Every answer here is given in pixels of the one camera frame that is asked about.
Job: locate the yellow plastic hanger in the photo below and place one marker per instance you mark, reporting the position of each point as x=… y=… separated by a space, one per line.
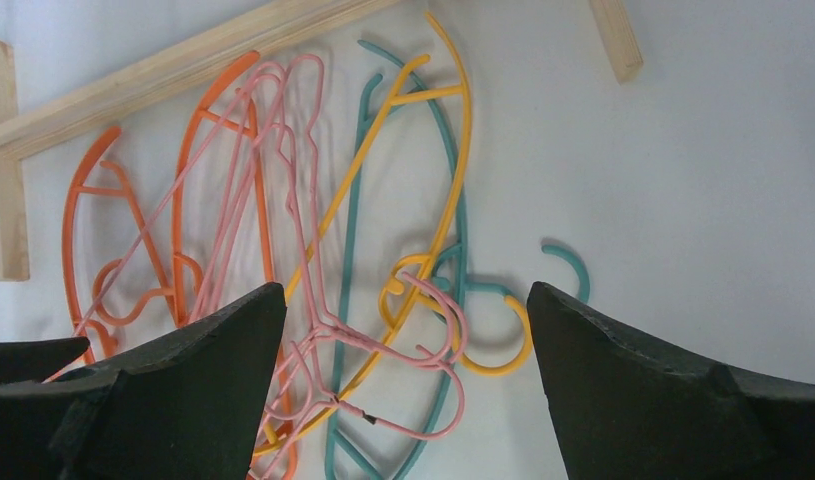
x=447 y=218

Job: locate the black left arm gripper tip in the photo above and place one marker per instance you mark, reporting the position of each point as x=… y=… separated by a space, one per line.
x=38 y=360

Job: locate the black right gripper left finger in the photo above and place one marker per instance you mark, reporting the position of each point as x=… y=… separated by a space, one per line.
x=186 y=405

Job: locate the orange plastic hanger left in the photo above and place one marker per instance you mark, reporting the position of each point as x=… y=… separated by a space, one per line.
x=99 y=319

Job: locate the wooden clothes rack frame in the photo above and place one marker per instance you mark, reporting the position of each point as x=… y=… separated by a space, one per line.
x=267 y=29

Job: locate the teal plastic hanger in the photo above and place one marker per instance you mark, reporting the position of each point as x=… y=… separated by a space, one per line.
x=460 y=285

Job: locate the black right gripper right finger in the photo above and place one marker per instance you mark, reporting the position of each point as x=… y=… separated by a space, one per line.
x=625 y=404

